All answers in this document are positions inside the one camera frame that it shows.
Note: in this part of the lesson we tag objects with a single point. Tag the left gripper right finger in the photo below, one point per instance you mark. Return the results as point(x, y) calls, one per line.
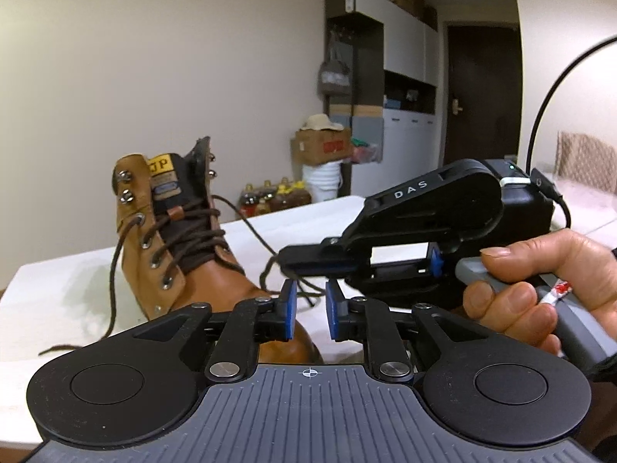
point(479, 384)

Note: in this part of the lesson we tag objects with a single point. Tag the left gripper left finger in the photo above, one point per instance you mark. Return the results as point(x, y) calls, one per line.
point(139, 384)

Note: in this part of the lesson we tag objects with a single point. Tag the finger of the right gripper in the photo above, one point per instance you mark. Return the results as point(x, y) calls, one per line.
point(332, 258)

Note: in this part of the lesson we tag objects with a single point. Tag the brown leather work boot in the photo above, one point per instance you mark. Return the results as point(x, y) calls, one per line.
point(171, 247)

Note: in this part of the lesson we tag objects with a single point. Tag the dark brown shoelace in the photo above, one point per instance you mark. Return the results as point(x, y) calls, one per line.
point(197, 242)

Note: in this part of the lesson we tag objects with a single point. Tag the white plastic bucket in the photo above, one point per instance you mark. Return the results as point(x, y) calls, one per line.
point(323, 181)

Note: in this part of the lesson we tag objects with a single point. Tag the cooking oil bottles cluster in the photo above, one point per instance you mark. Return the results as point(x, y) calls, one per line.
point(273, 197)

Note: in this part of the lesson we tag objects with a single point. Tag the cardboard box with hat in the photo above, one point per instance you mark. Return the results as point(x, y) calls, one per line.
point(321, 141)

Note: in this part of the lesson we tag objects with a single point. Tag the tall dark storage shelf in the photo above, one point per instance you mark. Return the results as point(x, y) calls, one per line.
point(391, 111)

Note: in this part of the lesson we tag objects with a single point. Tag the white dining table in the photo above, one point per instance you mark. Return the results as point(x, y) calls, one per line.
point(593, 211)

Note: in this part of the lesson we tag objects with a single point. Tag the grey hanging bag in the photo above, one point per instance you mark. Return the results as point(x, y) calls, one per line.
point(335, 73)

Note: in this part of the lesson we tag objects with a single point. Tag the quilted dining chair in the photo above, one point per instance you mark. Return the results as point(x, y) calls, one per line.
point(587, 160)

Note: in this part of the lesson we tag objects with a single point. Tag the dark wooden door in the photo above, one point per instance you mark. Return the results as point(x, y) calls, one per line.
point(485, 84)

